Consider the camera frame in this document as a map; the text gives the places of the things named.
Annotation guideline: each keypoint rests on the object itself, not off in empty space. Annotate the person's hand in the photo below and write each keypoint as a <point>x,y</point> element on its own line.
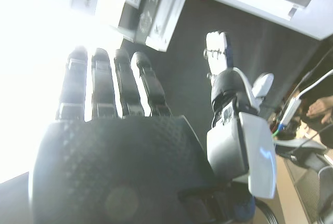
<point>320,109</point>

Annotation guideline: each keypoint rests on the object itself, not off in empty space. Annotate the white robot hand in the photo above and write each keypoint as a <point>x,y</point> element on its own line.
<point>117,156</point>

